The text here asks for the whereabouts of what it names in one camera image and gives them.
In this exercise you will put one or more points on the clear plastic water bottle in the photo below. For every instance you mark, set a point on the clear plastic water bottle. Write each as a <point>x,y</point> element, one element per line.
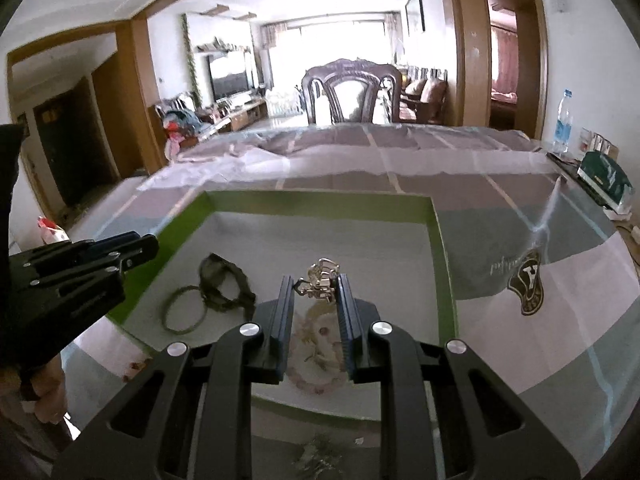
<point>563,125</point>

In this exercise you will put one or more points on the framed wall picture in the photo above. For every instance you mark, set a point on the framed wall picture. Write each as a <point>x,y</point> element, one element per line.
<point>415,10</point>

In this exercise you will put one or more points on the red and white bag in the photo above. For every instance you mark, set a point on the red and white bag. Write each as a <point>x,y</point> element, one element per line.
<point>52,230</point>

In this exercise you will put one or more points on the green cardboard box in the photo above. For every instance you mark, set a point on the green cardboard box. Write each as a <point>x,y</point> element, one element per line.
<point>442,270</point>

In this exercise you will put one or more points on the flat screen television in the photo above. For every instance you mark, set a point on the flat screen television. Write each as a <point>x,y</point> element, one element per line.
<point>229,77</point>

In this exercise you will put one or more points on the person's left hand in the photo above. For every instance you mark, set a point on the person's left hand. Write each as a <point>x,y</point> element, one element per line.
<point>47,395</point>

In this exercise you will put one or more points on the wall shelf with ornaments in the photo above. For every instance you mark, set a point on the wall shelf with ornaments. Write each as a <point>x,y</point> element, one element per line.
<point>220,46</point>

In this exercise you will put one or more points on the white low fence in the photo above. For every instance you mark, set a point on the white low fence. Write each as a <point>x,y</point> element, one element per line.
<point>282,102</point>

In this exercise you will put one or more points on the green tissue box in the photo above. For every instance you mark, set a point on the green tissue box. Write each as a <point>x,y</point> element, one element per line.
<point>605,177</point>

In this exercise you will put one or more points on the carved dark wooden chair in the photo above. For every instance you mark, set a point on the carved dark wooden chair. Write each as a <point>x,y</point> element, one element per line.
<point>350,92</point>

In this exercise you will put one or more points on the wooden television cabinet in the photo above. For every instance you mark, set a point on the wooden television cabinet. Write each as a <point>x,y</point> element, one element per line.
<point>240,115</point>

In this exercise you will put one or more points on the printed striped tablecloth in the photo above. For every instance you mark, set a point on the printed striped tablecloth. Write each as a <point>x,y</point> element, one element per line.
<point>500,360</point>

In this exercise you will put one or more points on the dark wooden door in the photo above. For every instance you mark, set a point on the dark wooden door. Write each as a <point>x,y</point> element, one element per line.
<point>75,145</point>

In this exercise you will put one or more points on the pink curtain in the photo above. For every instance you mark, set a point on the pink curtain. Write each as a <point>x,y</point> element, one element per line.
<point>502,62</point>

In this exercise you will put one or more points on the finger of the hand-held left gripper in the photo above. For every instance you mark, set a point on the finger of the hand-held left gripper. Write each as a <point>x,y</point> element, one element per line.
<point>60,320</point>
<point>100,252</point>

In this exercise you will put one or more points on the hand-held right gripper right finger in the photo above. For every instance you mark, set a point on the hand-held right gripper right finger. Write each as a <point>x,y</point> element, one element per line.
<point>347,325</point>

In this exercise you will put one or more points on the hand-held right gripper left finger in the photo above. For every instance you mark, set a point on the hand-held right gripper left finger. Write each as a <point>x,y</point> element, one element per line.
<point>285,320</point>

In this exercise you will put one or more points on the chairs piled with clothes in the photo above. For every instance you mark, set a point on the chairs piled with clothes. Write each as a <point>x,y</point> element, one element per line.
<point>182,122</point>

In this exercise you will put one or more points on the small glass containers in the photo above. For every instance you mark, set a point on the small glass containers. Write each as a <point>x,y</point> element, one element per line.
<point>600,142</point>

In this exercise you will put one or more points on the green ivy garland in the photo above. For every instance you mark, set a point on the green ivy garland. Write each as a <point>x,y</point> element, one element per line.
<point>191,65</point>

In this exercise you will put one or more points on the wooden sofa with cushions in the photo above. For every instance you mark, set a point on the wooden sofa with cushions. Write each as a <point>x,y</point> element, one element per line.
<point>425,97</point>

